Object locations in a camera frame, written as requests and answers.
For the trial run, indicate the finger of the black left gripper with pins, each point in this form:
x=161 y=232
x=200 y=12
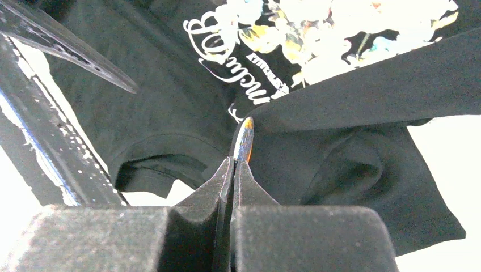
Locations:
x=37 y=29

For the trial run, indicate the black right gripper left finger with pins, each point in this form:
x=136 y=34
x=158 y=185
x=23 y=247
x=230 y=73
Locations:
x=193 y=235

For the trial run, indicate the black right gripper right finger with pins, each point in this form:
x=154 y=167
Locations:
x=271 y=237

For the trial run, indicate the black floral print t-shirt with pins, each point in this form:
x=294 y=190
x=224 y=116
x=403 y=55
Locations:
x=332 y=87

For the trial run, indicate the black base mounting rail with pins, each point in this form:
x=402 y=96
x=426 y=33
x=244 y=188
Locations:
x=43 y=140

